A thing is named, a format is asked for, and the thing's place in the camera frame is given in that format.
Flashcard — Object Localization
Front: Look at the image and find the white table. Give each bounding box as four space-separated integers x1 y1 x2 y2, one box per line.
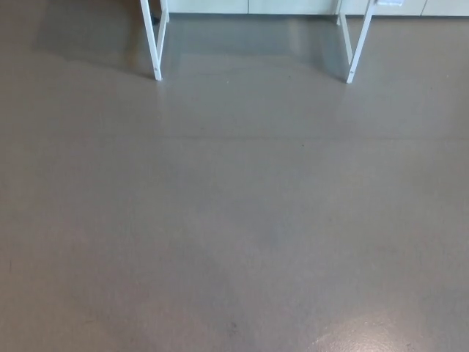
140 0 378 84

